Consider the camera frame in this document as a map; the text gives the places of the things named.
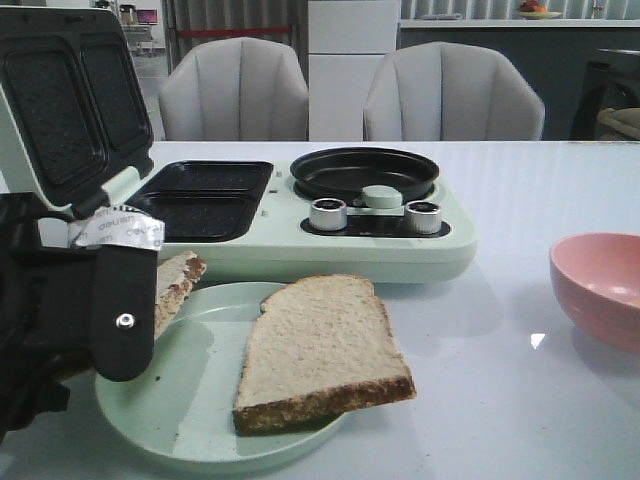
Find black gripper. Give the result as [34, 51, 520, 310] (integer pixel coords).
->
[1, 193, 157, 434]

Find bread slice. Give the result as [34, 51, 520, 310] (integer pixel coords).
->
[232, 274, 416, 434]
[154, 250, 207, 340]

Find green breakfast maker lid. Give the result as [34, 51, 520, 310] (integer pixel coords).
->
[1, 6, 153, 218]

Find pink bowl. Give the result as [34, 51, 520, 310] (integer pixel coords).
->
[549, 232, 639, 354]

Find green breakfast maker base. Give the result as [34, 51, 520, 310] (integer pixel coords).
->
[126, 159, 477, 283]

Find light green plate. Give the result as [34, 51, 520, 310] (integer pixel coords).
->
[95, 282, 347, 474]

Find silver knob left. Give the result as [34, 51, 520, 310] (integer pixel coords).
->
[309, 198, 347, 232]

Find silver knob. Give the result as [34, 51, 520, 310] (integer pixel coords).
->
[309, 198, 347, 232]
[404, 200, 442, 235]

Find grey armchair left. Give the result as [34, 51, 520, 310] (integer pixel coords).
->
[159, 37, 309, 141]

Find grey armchair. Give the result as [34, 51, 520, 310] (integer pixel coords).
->
[159, 37, 309, 141]
[363, 41, 545, 141]

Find black round frying pan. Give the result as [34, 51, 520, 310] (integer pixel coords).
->
[290, 146, 440, 205]

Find red barrier belt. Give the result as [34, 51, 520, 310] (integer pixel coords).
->
[176, 25, 293, 38]

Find silver knob right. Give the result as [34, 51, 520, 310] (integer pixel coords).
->
[404, 200, 442, 235]

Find white cabinet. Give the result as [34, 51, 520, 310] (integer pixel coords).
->
[308, 1, 401, 142]

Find grey armchair right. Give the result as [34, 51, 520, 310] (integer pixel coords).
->
[363, 41, 545, 141]

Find fruit plate on counter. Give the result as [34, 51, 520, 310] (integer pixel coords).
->
[516, 0, 562, 20]

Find dark counter unit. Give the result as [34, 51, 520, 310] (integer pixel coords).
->
[398, 18, 640, 141]

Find green pan handle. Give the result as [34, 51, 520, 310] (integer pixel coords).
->
[353, 185, 403, 209]

